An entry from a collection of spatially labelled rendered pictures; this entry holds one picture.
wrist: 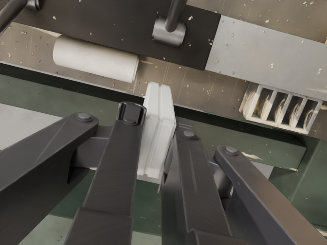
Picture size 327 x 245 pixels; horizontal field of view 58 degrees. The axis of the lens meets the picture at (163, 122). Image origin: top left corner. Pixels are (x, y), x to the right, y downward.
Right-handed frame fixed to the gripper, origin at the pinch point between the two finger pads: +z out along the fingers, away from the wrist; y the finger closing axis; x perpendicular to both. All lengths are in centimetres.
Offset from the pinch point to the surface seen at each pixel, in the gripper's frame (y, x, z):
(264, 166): 81, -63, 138
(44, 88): -12.9, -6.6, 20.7
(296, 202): 24.0, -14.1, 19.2
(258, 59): 8.8, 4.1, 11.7
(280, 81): 11.5, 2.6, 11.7
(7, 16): -11.6, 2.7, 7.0
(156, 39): -0.8, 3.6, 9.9
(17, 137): -95, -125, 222
